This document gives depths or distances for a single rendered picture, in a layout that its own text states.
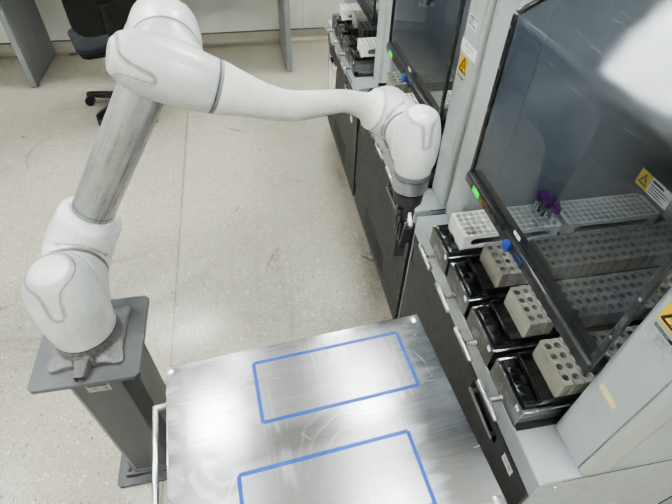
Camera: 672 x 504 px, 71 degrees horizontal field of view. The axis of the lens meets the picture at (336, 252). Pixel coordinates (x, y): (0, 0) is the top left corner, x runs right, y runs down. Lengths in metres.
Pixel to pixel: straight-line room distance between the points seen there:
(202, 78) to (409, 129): 0.44
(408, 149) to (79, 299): 0.81
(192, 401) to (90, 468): 1.00
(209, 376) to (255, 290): 1.23
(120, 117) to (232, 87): 0.31
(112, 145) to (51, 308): 0.38
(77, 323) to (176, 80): 0.62
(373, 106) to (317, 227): 1.47
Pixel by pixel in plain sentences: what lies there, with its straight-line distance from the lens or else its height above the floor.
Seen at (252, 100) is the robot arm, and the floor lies 1.32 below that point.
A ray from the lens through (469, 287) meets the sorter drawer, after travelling 1.27.
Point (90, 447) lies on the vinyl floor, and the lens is 2.07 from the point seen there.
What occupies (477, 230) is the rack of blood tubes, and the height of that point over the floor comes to 0.86.
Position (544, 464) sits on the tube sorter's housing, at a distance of 1.17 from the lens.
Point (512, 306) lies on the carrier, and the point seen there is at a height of 0.85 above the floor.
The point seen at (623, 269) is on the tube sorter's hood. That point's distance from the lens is 0.90.
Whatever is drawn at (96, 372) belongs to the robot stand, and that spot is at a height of 0.70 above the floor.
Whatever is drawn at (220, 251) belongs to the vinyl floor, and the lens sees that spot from 2.49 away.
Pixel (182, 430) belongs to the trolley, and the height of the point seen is 0.82.
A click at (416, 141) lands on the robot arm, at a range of 1.07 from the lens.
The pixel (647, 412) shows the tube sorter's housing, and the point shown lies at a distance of 0.96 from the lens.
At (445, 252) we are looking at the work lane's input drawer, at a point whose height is 0.80.
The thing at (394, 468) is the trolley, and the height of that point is 0.82.
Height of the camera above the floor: 1.75
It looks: 46 degrees down
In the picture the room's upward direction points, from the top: 2 degrees clockwise
